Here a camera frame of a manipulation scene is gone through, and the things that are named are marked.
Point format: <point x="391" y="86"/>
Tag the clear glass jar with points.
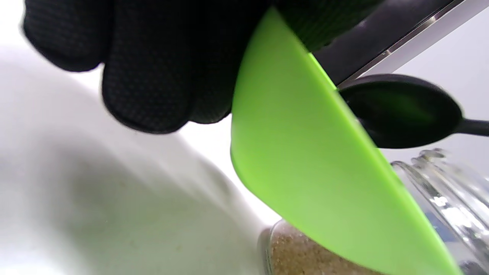
<point x="454" y="214"/>

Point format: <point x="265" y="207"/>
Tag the person's left hand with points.
<point x="160" y="57"/>

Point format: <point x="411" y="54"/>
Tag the green plastic dish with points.
<point x="305" y="160"/>

